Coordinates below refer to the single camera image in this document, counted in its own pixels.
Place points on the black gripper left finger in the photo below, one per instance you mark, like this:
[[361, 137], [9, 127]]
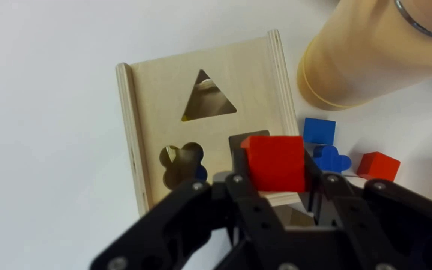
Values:
[[183, 221]]

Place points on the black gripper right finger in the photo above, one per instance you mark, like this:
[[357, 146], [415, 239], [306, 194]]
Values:
[[379, 226]]

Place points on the orange-red cube block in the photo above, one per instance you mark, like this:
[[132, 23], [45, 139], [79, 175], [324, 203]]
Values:
[[276, 164]]

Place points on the blue clover block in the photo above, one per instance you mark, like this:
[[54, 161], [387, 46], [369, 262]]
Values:
[[327, 158]]

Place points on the blue square block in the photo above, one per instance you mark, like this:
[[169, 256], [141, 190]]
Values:
[[318, 131]]

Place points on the wooden shape sorter box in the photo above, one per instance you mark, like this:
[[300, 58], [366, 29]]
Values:
[[204, 98]]

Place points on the tan water bottle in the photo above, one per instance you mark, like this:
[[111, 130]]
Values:
[[366, 49]]

